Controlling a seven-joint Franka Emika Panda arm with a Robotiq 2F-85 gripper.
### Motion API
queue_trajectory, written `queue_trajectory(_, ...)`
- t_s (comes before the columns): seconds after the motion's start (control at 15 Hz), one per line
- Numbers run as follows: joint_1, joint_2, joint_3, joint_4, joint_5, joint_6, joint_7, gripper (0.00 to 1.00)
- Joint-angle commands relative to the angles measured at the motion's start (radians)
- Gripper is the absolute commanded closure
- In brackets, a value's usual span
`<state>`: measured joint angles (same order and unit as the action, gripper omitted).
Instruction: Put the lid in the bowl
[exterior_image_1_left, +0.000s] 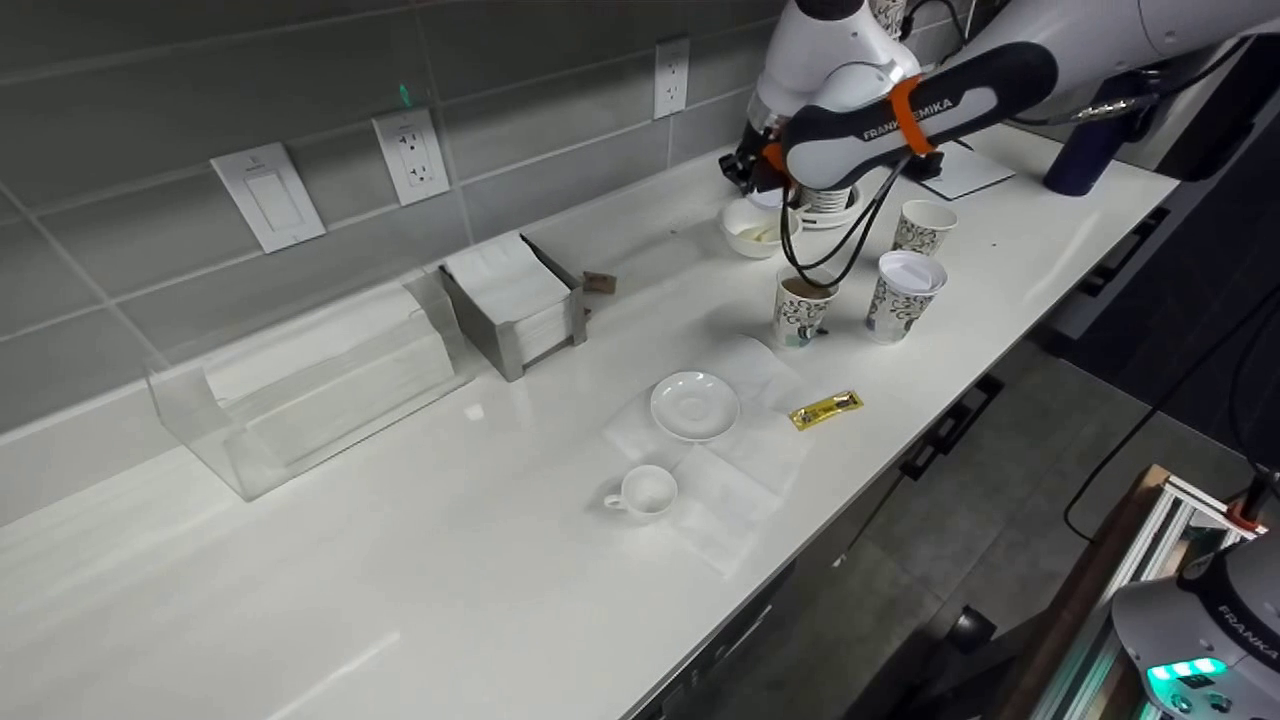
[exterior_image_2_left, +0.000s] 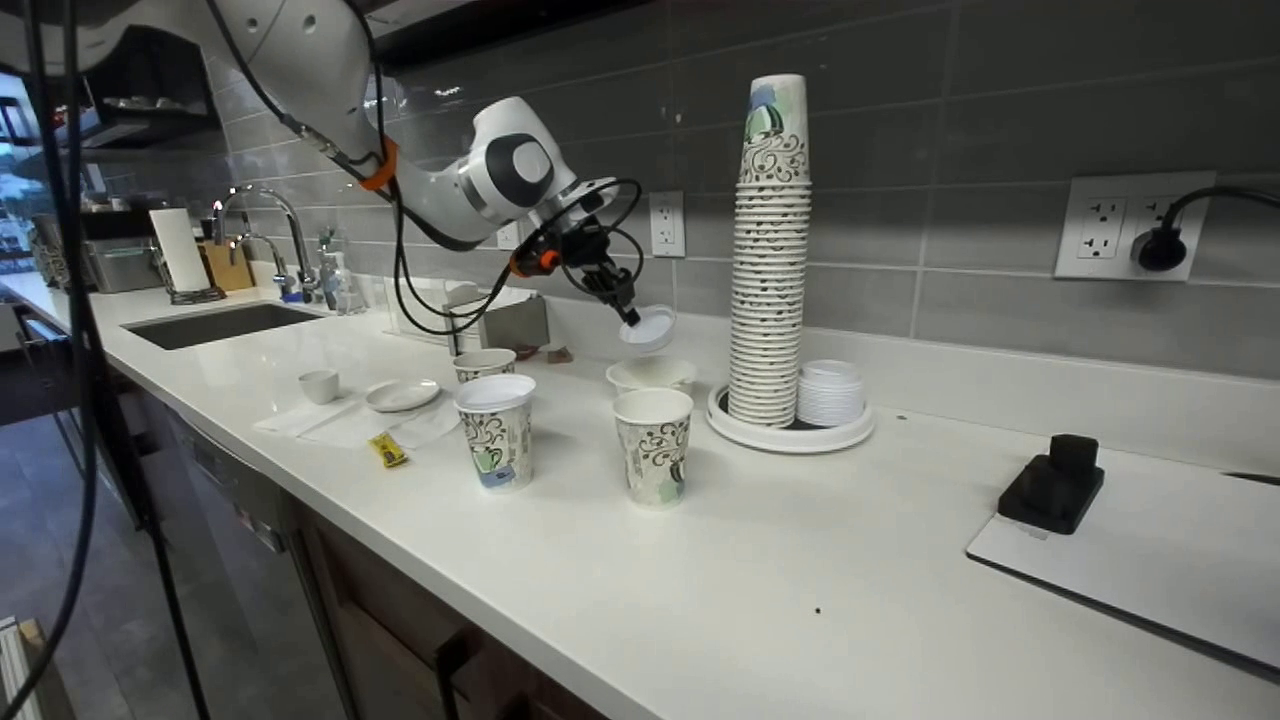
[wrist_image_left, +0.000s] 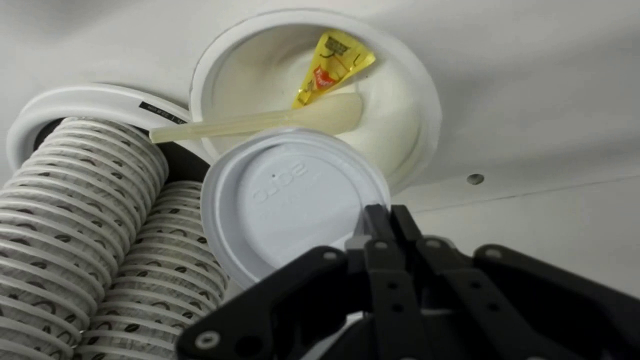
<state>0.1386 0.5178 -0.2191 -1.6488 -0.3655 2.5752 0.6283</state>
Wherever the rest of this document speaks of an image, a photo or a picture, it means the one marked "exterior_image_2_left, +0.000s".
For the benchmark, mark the stack of white lids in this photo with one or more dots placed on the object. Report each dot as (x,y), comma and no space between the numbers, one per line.
(834,394)

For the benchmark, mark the steel napkin holder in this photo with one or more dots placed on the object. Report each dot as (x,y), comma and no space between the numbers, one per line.
(513,320)

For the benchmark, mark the tall stack of paper cups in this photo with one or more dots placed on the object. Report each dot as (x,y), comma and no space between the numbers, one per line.
(769,266)

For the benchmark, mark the white quad wall outlet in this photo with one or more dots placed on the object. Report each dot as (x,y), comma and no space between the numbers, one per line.
(1103,226)

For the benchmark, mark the open patterned paper cup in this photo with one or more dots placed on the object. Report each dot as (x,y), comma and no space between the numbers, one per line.
(654,453)

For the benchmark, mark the grey countertop appliance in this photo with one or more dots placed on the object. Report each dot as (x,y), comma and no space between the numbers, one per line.
(122,266)

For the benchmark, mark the light wooden frame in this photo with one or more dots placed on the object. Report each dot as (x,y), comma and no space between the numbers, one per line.
(31,675)

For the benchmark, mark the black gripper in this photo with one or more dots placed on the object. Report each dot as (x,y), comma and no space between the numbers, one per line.
(586,242)

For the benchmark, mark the patterned paper cup with lid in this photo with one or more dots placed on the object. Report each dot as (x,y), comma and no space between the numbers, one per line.
(499,451)

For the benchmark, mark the dark side table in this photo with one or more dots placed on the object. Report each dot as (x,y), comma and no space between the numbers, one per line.
(34,383)

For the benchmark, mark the brown sachet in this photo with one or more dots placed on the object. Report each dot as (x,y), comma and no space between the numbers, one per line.
(558,352)

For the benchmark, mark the brown wooden board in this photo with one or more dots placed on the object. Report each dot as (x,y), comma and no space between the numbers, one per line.
(228,266)

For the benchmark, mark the white flat board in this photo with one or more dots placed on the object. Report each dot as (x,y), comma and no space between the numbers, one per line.
(1175,561)

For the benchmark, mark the clear soap bottle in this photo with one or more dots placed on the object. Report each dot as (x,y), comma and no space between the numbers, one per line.
(343,280)

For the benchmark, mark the chrome gooseneck faucet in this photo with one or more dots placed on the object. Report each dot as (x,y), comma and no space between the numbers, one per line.
(303,262)

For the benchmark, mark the clear acrylic container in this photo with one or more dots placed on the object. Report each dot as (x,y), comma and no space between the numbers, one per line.
(424,308)

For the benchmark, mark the dark recessed sink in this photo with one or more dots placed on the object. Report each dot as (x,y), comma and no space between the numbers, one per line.
(222,326)

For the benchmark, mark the black block device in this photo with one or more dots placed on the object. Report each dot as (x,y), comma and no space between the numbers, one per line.
(1054,485)

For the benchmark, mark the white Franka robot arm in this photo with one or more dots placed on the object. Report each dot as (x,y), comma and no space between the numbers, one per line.
(304,53)

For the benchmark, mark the dark base cabinet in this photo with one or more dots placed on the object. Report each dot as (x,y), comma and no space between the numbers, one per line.
(384,640)

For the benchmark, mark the yellow sachet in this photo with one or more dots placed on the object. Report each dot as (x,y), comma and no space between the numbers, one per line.
(389,451)

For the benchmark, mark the clear plastic sheet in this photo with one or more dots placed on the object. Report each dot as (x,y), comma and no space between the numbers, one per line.
(312,422)

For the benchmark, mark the white plastic cup lid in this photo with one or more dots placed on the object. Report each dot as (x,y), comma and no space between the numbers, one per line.
(499,391)
(654,329)

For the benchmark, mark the round white tray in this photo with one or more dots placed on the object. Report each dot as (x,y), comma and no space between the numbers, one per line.
(787,439)

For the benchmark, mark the white saucer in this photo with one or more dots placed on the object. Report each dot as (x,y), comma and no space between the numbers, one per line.
(400,394)

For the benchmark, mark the blue bottle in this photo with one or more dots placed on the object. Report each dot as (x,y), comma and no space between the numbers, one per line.
(285,280)

